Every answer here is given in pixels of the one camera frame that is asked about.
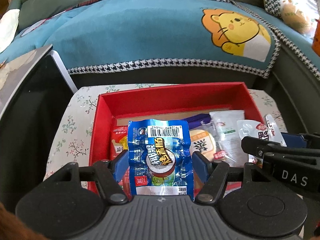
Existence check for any white duck neck snack packet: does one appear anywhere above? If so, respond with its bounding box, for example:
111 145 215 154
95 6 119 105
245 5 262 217
236 114 288 165

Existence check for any round bun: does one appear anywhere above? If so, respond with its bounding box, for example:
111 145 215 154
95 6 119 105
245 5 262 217
189 129 227 161

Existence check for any red crown spicy strip packet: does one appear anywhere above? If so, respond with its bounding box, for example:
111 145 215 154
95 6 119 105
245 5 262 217
110 126 130 192

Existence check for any blue sausage snack packet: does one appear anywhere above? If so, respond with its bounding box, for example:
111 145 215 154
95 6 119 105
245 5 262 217
127 119 194 198

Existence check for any white silver snack packet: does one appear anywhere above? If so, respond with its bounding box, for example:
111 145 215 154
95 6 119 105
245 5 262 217
209 110 248 167

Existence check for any blue wafer biscuit packet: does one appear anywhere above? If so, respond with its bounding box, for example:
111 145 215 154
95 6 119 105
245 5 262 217
184 113 211 130

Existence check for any person's left hand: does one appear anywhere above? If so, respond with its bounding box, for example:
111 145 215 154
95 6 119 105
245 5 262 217
1 203 47 240

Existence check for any dark green sofa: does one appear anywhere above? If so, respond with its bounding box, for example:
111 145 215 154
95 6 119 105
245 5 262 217
69 0 320 136

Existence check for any red cardboard box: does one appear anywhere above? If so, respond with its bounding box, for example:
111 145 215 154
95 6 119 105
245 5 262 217
89 82 263 165

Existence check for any floral tablecloth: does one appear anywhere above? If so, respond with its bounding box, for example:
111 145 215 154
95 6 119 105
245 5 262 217
43 83 288 196

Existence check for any orange plastic basket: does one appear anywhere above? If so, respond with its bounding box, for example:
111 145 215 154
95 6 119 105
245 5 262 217
312 20 320 56

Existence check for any black side table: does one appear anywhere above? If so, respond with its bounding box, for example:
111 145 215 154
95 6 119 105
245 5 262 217
1 45 78 212

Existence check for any white plastic bag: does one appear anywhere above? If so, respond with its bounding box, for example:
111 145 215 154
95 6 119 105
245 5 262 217
280 0 319 38

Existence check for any teal lion sofa cover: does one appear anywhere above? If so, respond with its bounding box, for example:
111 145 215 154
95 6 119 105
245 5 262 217
1 0 319 78

